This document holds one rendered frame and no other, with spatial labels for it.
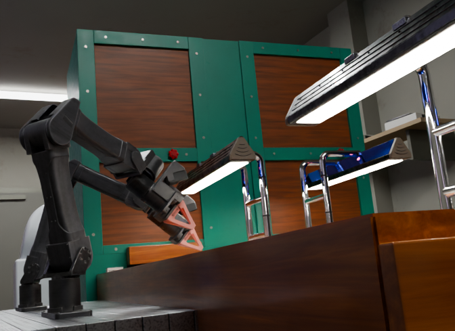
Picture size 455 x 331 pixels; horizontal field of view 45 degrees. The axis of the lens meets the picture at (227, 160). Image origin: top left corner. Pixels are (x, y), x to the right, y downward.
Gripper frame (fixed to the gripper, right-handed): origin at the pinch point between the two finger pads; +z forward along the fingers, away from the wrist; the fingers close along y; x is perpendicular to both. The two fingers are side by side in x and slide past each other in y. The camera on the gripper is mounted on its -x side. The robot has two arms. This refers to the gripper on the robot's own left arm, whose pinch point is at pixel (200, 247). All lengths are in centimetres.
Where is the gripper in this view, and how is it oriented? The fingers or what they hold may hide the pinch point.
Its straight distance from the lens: 178.6
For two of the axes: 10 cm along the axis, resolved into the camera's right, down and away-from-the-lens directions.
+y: -3.5, 2.2, 9.1
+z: 7.7, 6.3, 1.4
